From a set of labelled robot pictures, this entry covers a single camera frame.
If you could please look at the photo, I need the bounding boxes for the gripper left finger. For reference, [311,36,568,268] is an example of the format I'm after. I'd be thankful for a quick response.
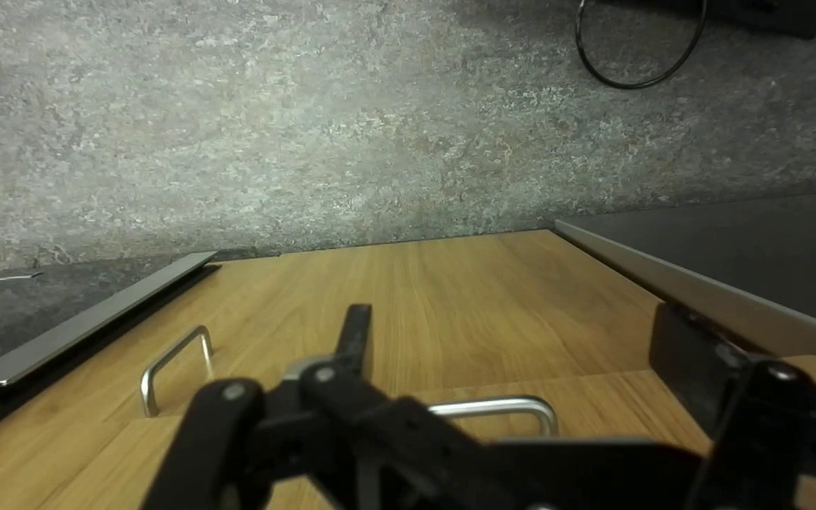
[140,305,495,510]

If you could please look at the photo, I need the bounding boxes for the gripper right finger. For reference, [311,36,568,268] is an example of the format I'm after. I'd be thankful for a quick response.
[649,301,816,510]

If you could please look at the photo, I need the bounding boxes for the wooden drawer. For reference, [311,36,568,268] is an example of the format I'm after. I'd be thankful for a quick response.
[0,229,816,426]
[0,353,816,510]

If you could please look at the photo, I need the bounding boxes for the wooden drawer cabinet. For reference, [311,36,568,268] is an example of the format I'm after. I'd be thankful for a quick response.
[0,221,816,510]

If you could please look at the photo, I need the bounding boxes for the black box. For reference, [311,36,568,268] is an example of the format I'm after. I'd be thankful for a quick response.
[691,0,816,40]

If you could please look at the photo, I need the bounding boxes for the silver drawer handle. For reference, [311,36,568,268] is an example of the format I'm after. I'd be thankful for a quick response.
[425,396,560,437]
[140,325,215,419]

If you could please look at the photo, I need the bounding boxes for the black cable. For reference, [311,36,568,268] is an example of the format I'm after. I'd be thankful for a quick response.
[574,0,708,91]

